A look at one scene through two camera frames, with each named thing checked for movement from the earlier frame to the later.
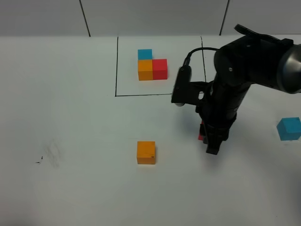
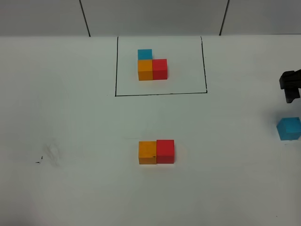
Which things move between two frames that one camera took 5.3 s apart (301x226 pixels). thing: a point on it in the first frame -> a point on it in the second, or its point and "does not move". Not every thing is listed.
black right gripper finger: [214, 142] -> [291, 93]
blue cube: [289, 128] does not move
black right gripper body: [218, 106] -> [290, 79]
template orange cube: [145, 69] does not move
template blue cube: [145, 54] does not move
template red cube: [160, 69] does not move
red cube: [201, 133] -> [165, 151]
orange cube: [146, 152] does not move
